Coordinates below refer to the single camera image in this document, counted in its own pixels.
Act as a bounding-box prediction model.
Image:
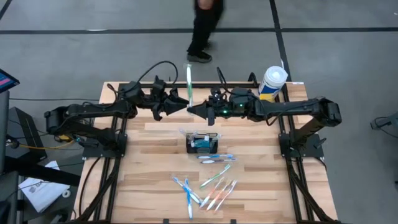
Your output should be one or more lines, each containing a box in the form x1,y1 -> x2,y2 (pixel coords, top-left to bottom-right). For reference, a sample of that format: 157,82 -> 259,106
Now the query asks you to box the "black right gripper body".
207,98 -> 233,126

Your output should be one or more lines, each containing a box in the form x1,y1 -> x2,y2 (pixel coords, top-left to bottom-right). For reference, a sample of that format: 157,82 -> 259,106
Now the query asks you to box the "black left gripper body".
143,88 -> 170,122

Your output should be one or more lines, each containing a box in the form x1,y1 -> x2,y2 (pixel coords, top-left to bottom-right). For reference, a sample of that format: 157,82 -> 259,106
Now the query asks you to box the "green toothbrush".
198,163 -> 232,190
185,63 -> 194,108

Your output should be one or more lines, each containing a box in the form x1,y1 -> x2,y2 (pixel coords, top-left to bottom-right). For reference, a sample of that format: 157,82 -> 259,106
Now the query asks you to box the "orange toothbrush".
198,176 -> 225,209
206,179 -> 233,212
213,179 -> 238,213

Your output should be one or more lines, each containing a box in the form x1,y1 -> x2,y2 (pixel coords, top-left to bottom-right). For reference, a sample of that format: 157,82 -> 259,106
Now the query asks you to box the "white-lidded blue yellow wipes canister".
257,65 -> 289,103

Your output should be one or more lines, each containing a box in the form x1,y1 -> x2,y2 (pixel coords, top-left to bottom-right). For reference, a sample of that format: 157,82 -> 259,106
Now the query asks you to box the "person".
185,0 -> 225,65

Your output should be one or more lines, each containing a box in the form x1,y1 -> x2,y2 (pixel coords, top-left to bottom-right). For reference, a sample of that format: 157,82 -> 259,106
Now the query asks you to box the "black equipment stand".
0,90 -> 82,188

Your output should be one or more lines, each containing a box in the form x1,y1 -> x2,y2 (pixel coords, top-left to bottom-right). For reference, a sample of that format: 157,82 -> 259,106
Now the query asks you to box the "white paper booklet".
17,160 -> 71,214

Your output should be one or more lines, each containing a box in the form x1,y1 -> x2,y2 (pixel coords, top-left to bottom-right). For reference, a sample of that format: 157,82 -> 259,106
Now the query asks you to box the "blue-lit monitor screen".
0,68 -> 21,94

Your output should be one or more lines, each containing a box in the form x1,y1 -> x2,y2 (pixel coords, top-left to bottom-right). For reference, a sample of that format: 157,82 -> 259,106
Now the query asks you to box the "grey stand foot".
369,111 -> 398,131

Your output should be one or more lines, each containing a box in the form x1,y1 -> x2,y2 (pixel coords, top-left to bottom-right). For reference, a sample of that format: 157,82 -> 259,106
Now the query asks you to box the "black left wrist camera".
151,75 -> 167,94

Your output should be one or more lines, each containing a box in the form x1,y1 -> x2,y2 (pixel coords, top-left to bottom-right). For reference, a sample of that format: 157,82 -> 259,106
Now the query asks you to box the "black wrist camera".
151,75 -> 167,94
210,88 -> 225,101

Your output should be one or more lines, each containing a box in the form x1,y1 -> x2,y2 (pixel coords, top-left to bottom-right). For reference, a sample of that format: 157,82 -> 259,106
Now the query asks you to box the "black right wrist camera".
210,88 -> 225,101

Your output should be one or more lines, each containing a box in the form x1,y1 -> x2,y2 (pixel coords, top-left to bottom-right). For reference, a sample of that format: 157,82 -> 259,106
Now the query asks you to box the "black aluminium extrusion frame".
73,74 -> 343,224

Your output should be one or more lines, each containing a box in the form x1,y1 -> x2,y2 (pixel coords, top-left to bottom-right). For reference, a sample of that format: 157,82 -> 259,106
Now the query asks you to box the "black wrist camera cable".
216,66 -> 233,94
136,60 -> 180,86

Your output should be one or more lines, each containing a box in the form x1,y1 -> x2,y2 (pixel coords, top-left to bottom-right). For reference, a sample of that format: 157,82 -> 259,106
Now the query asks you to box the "black wire mesh caddy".
185,133 -> 220,154

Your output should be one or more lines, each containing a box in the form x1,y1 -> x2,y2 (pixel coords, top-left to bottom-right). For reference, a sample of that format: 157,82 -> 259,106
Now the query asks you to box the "large black frame hook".
247,72 -> 259,87

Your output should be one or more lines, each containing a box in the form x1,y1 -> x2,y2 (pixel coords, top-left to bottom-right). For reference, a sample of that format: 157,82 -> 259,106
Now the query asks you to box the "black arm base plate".
82,133 -> 128,159
279,133 -> 325,159

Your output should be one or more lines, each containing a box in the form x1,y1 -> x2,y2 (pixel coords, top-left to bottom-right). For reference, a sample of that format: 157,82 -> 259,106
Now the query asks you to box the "thin black floor cable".
9,97 -> 100,103

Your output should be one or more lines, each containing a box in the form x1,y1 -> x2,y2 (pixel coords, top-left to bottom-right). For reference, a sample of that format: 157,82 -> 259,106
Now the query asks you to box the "yellow cable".
9,133 -> 75,151

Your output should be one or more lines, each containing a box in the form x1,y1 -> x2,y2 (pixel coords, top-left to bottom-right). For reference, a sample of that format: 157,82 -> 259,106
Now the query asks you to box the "thick black cable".
77,156 -> 103,220

